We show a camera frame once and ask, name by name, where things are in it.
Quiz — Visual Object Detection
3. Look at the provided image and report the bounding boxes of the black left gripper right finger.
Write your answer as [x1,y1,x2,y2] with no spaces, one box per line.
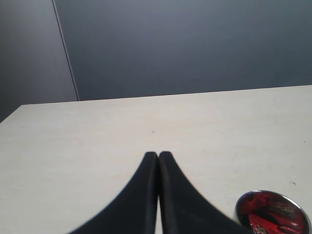
[158,151,251,234]

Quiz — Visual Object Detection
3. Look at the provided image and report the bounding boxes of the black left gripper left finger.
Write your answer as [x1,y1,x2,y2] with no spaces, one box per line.
[72,152,158,234]

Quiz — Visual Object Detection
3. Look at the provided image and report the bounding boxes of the red candies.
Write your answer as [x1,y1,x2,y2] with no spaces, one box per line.
[238,193,305,234]

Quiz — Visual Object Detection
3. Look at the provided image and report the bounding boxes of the steel cup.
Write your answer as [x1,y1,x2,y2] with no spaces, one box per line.
[233,190,312,234]

